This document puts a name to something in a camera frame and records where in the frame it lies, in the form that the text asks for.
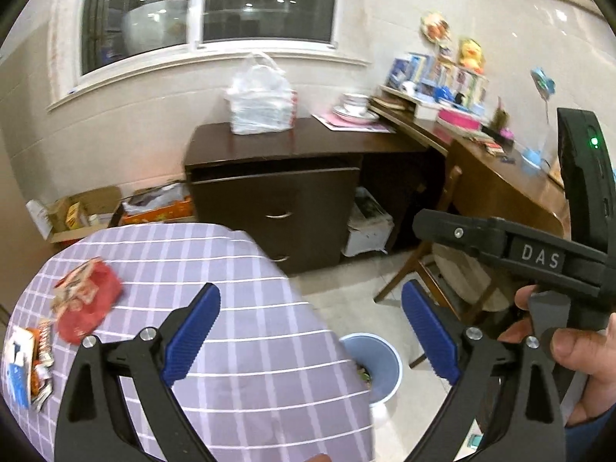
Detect orange foil snack bag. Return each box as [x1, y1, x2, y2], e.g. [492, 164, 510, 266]
[27, 325, 48, 399]

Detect red paper fast-food bag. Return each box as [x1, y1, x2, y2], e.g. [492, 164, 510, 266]
[51, 258, 122, 345]

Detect red white checkered wrapper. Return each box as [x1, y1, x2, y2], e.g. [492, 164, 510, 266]
[38, 319, 54, 368]

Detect light blue trash bin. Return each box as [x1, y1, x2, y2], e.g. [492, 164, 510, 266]
[339, 333, 403, 405]

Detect person's right hand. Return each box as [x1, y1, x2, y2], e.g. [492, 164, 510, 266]
[497, 283, 616, 428]

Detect small silver foil wrapper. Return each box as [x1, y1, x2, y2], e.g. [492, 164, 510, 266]
[31, 363, 53, 412]

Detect wooden chair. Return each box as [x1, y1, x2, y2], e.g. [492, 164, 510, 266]
[373, 165, 514, 369]

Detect blue white medicine box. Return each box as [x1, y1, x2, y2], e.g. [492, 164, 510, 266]
[3, 326, 34, 410]

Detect brown wooden desk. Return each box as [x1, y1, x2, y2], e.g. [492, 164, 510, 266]
[371, 102, 570, 239]

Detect purple checkered tablecloth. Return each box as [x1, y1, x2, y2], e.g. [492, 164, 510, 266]
[1, 223, 374, 461]

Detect open cardboard box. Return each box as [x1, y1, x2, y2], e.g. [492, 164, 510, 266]
[26, 186, 122, 245]

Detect orange box with plastic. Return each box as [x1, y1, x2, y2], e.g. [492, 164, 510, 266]
[114, 181, 193, 225]

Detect yellow duck toy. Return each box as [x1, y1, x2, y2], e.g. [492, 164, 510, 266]
[457, 38, 484, 74]

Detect stacked white dishes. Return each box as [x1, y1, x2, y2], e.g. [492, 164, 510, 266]
[332, 93, 378, 125]

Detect dark wooden cabinet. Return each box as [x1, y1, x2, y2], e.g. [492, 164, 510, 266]
[184, 118, 445, 274]

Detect white plastic bag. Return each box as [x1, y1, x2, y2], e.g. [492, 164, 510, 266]
[226, 52, 298, 136]

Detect white framed window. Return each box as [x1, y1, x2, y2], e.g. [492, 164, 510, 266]
[48, 0, 372, 107]

